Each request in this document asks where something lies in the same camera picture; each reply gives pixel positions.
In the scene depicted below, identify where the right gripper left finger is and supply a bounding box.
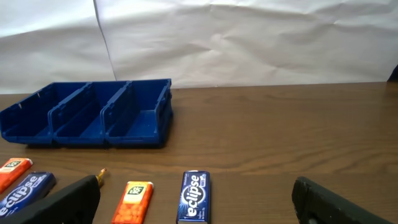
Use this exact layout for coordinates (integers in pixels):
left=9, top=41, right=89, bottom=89
left=0, top=174, right=101, bottom=224

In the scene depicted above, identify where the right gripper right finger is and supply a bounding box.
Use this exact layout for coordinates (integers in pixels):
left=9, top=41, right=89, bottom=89
left=291, top=176, right=395, bottom=224

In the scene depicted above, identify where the gold candy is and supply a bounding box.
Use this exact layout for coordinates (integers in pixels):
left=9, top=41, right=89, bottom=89
left=96, top=167, right=108, bottom=189

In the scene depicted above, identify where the blue candy pack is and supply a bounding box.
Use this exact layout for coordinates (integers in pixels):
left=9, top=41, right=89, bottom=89
left=0, top=171, right=57, bottom=218
left=175, top=170, right=211, bottom=224

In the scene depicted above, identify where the orange candy box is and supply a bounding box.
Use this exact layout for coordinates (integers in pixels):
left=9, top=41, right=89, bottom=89
left=111, top=180, right=154, bottom=224
left=0, top=157, right=34, bottom=194

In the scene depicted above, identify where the blue tray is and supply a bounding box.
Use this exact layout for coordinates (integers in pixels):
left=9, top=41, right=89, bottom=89
left=0, top=78, right=174, bottom=148

